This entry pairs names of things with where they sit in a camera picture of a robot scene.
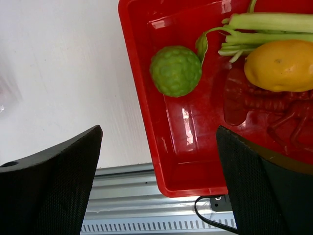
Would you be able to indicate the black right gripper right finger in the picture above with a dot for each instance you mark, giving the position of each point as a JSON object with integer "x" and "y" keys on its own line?
{"x": 270, "y": 194}

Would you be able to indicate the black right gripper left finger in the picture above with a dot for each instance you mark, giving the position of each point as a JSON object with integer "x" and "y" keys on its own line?
{"x": 47, "y": 193}

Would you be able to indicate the clear zip top bag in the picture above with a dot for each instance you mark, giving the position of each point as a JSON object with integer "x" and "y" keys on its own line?
{"x": 10, "y": 94}

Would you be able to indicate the red plastic tray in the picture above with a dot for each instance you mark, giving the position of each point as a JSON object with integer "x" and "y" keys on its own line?
{"x": 181, "y": 131}

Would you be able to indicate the yellow lemon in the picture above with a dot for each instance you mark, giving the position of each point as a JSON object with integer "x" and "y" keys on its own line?
{"x": 281, "y": 66}

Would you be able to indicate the green bumpy custard apple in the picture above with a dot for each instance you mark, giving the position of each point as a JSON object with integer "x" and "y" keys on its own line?
{"x": 175, "y": 71}

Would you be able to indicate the green celery stalk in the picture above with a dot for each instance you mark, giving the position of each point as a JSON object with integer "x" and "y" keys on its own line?
{"x": 247, "y": 31}

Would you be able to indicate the aluminium rail frame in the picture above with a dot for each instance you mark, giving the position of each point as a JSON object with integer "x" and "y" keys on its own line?
{"x": 132, "y": 191}

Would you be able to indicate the white slotted cable duct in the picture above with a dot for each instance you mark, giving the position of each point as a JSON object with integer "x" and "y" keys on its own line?
{"x": 147, "y": 225}

